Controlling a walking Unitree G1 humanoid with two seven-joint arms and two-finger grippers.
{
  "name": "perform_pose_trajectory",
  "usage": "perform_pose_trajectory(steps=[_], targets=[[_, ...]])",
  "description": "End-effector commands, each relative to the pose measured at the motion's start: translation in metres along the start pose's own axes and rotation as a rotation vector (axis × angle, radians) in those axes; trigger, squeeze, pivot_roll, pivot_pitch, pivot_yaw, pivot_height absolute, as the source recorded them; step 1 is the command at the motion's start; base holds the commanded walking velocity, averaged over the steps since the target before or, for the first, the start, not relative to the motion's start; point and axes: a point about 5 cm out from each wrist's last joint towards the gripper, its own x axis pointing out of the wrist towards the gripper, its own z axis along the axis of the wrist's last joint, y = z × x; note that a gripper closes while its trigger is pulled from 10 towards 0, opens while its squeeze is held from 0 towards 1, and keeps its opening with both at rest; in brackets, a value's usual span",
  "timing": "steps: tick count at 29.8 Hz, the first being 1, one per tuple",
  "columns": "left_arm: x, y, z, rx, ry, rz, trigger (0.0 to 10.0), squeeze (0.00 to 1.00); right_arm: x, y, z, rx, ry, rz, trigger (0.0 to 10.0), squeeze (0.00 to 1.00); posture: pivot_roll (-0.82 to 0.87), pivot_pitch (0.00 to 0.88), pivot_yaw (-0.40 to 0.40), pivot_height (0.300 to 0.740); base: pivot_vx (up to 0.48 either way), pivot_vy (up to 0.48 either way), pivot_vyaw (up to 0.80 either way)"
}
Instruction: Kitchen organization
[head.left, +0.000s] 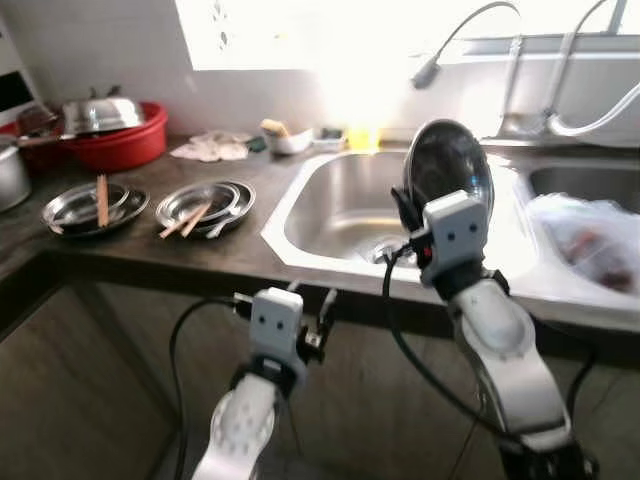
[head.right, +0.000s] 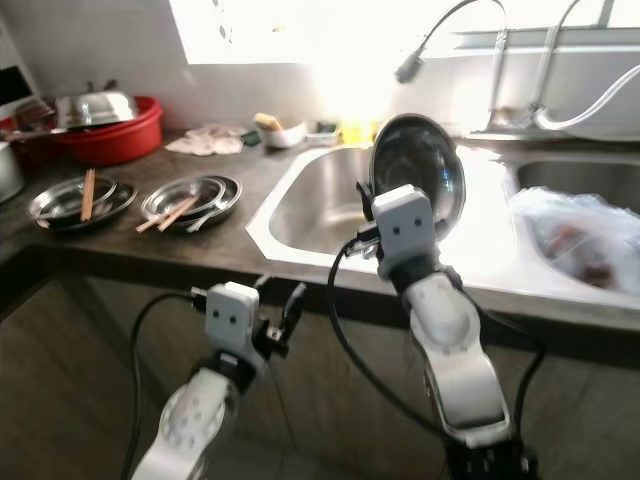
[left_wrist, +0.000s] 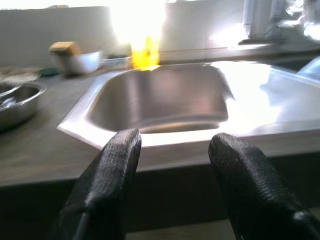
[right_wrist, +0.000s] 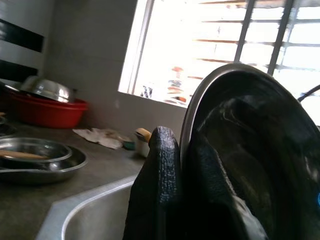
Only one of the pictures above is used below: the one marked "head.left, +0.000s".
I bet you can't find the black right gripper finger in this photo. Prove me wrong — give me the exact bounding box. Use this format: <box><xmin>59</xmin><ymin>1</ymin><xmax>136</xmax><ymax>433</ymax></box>
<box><xmin>391</xmin><ymin>185</ymin><xmax>426</xmax><ymax>237</ymax></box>

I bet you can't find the shallow steel bowl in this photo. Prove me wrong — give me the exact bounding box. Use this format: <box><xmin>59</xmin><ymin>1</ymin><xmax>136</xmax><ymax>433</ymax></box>
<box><xmin>403</xmin><ymin>119</ymin><xmax>495</xmax><ymax>223</ymax></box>
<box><xmin>165</xmin><ymin>185</ymin><xmax>241</xmax><ymax>226</ymax></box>
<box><xmin>50</xmin><ymin>183</ymin><xmax>131</xmax><ymax>229</ymax></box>

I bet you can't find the steel double sink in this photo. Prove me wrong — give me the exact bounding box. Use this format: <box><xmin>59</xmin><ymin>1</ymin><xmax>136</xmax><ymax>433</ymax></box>
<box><xmin>262</xmin><ymin>150</ymin><xmax>640</xmax><ymax>331</ymax></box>

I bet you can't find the yellow plastic cup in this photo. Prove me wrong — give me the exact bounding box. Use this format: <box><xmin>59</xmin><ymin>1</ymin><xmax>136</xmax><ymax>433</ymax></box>
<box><xmin>345</xmin><ymin>125</ymin><xmax>383</xmax><ymax>153</ymax></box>

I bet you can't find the steel plate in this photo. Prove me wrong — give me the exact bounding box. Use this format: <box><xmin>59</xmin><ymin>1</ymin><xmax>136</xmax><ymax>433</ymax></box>
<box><xmin>42</xmin><ymin>190</ymin><xmax>151</xmax><ymax>239</ymax></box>
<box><xmin>155</xmin><ymin>180</ymin><xmax>257</xmax><ymax>239</ymax></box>

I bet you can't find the wood grain cabinet door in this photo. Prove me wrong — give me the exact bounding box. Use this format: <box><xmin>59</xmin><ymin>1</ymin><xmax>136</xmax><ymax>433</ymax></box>
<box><xmin>0</xmin><ymin>290</ymin><xmax>176</xmax><ymax>480</ymax></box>
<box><xmin>85</xmin><ymin>285</ymin><xmax>301</xmax><ymax>480</ymax></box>

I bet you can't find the small soap dish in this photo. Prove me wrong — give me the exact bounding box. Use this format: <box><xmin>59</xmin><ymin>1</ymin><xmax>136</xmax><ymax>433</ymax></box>
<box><xmin>312</xmin><ymin>125</ymin><xmax>346</xmax><ymax>151</ymax></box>

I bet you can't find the small white dish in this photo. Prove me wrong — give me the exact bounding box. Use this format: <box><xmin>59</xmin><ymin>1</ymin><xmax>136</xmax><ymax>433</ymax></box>
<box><xmin>262</xmin><ymin>125</ymin><xmax>313</xmax><ymax>156</ymax></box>

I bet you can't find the brown sponge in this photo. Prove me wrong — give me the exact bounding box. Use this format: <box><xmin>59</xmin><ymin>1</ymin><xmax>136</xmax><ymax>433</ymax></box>
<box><xmin>260</xmin><ymin>118</ymin><xmax>291</xmax><ymax>138</ymax></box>

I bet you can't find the white rag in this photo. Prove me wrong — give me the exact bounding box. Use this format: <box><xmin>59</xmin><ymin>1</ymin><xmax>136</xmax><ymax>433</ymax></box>
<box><xmin>170</xmin><ymin>130</ymin><xmax>251</xmax><ymax>163</ymax></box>

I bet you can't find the clear plastic bag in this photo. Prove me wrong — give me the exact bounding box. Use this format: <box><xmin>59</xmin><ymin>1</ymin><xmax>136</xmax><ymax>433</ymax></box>
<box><xmin>525</xmin><ymin>193</ymin><xmax>640</xmax><ymax>293</ymax></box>

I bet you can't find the grey gooseneck spray faucet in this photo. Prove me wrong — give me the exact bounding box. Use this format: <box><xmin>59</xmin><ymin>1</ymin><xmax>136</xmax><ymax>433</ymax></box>
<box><xmin>410</xmin><ymin>0</ymin><xmax>526</xmax><ymax>136</ymax></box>

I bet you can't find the round red plastic basin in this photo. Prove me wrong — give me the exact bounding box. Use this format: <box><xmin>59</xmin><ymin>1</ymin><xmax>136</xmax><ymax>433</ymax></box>
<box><xmin>55</xmin><ymin>100</ymin><xmax>169</xmax><ymax>173</ymax></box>

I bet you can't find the bright window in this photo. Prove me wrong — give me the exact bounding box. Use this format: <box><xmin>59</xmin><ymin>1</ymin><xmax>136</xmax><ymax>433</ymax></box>
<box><xmin>175</xmin><ymin>0</ymin><xmax>640</xmax><ymax>71</ymax></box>

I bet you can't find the domed steel cover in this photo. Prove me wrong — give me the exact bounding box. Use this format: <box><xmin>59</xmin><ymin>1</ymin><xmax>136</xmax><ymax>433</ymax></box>
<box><xmin>62</xmin><ymin>88</ymin><xmax>146</xmax><ymax>136</ymax></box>

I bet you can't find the large steel basin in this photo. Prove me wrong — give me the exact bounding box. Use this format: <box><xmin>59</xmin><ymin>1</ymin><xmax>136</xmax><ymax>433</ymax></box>
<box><xmin>0</xmin><ymin>135</ymin><xmax>31</xmax><ymax>213</ymax></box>

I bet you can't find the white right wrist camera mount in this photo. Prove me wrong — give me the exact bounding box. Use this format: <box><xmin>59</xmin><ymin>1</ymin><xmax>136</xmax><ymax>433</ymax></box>
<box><xmin>420</xmin><ymin>190</ymin><xmax>491</xmax><ymax>281</ymax></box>

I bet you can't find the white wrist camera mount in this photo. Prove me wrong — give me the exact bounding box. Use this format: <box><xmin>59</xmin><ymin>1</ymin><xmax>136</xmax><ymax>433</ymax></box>
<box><xmin>420</xmin><ymin>190</ymin><xmax>491</xmax><ymax>281</ymax></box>
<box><xmin>248</xmin><ymin>288</ymin><xmax>306</xmax><ymax>369</ymax></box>

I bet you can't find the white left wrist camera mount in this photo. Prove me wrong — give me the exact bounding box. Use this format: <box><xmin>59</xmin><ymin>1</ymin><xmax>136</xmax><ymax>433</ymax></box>
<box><xmin>248</xmin><ymin>288</ymin><xmax>306</xmax><ymax>369</ymax></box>

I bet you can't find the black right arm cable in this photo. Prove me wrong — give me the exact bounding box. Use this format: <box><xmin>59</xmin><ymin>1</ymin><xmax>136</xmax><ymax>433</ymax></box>
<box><xmin>382</xmin><ymin>240</ymin><xmax>601</xmax><ymax>471</ymax></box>

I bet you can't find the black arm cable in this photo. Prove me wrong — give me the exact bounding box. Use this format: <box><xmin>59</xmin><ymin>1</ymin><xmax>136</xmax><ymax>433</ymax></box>
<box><xmin>168</xmin><ymin>295</ymin><xmax>253</xmax><ymax>480</ymax></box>
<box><xmin>382</xmin><ymin>240</ymin><xmax>601</xmax><ymax>471</ymax></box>

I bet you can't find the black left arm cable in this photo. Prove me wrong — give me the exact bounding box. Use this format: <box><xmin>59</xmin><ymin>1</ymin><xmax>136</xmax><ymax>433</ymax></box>
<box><xmin>168</xmin><ymin>295</ymin><xmax>253</xmax><ymax>480</ymax></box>

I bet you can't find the wire rack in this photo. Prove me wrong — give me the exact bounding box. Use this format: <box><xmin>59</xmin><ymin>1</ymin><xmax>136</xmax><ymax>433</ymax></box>
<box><xmin>15</xmin><ymin>100</ymin><xmax>66</xmax><ymax>136</ymax></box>

